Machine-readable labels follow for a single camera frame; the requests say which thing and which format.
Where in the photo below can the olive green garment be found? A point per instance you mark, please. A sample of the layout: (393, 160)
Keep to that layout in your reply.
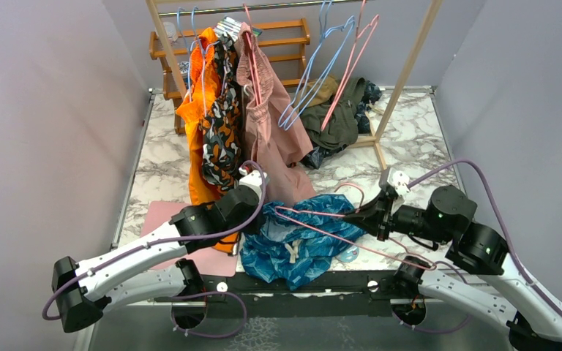
(342, 129)

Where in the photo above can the camouflage patterned shorts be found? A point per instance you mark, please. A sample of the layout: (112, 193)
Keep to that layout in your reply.
(223, 125)

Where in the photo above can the blue patterned shorts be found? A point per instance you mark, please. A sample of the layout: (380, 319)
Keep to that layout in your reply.
(298, 245)

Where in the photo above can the marker pen pack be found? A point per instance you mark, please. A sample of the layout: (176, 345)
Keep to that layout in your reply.
(228, 26)

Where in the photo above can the orange shorts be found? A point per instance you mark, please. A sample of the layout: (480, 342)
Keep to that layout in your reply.
(191, 112)

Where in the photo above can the pink shorts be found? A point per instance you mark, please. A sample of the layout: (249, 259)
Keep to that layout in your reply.
(278, 152)

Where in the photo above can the clear plastic bottle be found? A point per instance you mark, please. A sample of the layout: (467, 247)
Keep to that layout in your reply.
(349, 255)

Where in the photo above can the hanger holding pink shorts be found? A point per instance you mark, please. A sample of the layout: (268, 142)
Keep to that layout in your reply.
(252, 59)

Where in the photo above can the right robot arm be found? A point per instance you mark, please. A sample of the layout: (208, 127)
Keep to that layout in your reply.
(532, 320)

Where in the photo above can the clear plastic cup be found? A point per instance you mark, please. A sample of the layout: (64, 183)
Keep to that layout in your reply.
(171, 31)

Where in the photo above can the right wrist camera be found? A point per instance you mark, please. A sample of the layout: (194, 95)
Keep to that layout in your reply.
(395, 179)

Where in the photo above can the wooden shelf unit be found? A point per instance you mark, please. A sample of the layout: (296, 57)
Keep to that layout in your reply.
(284, 42)

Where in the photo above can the wooden clothes rack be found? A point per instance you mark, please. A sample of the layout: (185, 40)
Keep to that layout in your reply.
(374, 138)

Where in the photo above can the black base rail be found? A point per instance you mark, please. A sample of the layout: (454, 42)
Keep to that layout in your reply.
(334, 294)

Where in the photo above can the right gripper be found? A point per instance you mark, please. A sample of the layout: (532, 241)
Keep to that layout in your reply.
(375, 218)

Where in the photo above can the dark navy patterned garment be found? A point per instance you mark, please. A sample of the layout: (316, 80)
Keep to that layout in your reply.
(372, 94)

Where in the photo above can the tan garment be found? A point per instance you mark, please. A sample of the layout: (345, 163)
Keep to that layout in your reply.
(322, 89)

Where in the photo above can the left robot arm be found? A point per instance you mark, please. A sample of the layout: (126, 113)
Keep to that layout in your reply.
(152, 266)

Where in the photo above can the blue lidded jar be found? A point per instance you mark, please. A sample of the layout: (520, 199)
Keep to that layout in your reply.
(185, 71)

